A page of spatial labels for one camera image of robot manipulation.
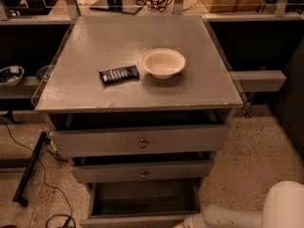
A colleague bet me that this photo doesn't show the white and yellow gripper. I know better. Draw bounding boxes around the white and yellow gripper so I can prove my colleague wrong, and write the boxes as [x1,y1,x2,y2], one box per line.
[174,214,207,228]

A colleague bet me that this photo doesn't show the grey bottom drawer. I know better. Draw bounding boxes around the grey bottom drawer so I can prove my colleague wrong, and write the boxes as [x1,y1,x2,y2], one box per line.
[79,179,200,228]

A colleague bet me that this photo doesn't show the grey drawer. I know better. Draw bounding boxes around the grey drawer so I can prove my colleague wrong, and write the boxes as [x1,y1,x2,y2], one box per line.
[79,179,200,228]
[49,124,229,158]
[71,160,214,183]

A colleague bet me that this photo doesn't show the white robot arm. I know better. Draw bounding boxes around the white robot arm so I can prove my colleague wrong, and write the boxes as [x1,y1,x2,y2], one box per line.
[174,180,304,228]

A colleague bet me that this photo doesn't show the grey top drawer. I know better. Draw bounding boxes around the grey top drawer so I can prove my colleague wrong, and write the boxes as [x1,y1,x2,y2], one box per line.
[49,124,229,158]

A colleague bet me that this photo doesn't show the grey middle drawer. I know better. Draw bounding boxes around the grey middle drawer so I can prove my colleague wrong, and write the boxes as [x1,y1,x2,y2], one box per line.
[71,160,214,183]

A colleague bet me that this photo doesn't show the grey drawer cabinet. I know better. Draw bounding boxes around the grey drawer cabinet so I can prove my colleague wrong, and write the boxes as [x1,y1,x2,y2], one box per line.
[30,14,248,185]

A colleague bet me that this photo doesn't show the grey shelf beam right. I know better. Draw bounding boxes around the grey shelf beam right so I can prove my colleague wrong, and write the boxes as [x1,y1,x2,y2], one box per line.
[230,70,286,92]

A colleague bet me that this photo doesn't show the grey shelf beam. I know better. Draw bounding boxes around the grey shelf beam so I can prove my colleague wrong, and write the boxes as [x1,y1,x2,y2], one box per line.
[230,70,286,92]
[0,76,40,100]

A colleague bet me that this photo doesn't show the white paper bowl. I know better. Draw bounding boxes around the white paper bowl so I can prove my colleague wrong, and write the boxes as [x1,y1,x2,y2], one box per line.
[140,48,186,79]

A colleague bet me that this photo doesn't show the dark snack bar wrapper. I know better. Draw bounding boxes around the dark snack bar wrapper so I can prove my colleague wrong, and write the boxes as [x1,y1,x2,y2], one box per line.
[99,65,140,86]

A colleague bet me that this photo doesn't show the black bar on floor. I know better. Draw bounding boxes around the black bar on floor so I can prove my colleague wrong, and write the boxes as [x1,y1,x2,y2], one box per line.
[12,132,47,207]

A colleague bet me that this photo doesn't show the grey shelf beam left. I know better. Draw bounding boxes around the grey shelf beam left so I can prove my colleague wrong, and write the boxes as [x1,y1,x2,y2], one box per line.
[0,76,40,100]

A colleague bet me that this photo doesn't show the black monitor stand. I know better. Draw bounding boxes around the black monitor stand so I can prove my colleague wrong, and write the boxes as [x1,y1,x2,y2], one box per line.
[89,0,143,14]

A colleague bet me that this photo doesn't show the white bowl with items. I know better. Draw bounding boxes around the white bowl with items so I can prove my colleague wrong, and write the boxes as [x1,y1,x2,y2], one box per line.
[0,66,25,86]

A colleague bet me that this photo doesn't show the black floor cable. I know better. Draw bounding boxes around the black floor cable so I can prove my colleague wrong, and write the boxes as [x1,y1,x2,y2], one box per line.
[0,117,77,228]

